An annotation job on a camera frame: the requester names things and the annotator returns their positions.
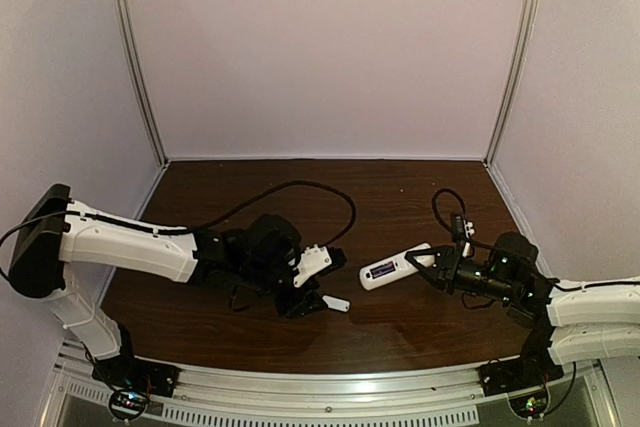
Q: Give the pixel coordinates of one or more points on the aluminium frame post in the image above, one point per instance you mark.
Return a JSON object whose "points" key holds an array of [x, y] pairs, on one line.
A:
{"points": [[133, 61], [524, 32]]}

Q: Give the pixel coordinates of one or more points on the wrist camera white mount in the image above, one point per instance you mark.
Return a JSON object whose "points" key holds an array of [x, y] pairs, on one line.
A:
{"points": [[462, 231], [316, 260]]}

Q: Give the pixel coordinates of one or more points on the left circuit board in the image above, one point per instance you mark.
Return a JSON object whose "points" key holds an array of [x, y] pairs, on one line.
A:
{"points": [[127, 405]]}

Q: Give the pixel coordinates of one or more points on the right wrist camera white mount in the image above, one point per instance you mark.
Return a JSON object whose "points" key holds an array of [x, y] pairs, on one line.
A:
{"points": [[462, 231]]}

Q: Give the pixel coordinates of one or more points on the right aluminium frame post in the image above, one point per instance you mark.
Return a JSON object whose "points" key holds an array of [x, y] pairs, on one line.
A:
{"points": [[524, 32]]}

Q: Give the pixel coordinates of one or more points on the front aluminium rail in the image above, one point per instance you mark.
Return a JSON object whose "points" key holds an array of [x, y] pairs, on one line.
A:
{"points": [[450, 396]]}

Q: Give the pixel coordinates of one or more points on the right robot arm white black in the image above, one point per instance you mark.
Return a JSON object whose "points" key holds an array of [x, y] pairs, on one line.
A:
{"points": [[568, 321]]}

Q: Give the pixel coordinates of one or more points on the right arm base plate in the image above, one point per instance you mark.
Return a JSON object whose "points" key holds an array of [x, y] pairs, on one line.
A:
{"points": [[506, 376]]}

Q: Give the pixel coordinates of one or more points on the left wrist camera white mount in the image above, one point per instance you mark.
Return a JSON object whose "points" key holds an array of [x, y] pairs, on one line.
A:
{"points": [[316, 260]]}

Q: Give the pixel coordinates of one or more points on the left aluminium frame post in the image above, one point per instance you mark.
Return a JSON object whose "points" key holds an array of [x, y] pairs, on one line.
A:
{"points": [[133, 61]]}

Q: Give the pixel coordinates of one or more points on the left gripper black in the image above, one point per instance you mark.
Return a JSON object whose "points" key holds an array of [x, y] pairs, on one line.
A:
{"points": [[301, 304]]}

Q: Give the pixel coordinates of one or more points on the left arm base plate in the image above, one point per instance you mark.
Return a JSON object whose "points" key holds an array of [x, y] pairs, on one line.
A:
{"points": [[142, 376]]}

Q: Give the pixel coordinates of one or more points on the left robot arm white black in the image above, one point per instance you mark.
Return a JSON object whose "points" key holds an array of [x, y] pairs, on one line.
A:
{"points": [[266, 257]]}

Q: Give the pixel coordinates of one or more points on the white battery cover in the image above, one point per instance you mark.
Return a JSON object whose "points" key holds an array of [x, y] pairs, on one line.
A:
{"points": [[336, 304]]}

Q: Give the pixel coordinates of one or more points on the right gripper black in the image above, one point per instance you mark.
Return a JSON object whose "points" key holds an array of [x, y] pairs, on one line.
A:
{"points": [[446, 269]]}

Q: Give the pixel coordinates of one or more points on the right circuit board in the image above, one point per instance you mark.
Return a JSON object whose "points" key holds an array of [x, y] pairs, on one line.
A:
{"points": [[530, 404]]}

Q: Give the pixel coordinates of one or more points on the circuit board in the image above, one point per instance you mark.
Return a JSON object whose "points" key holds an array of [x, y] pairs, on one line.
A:
{"points": [[127, 405], [530, 404]]}

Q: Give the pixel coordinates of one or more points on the white remote control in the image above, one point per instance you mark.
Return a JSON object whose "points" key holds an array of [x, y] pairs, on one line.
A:
{"points": [[389, 270]]}

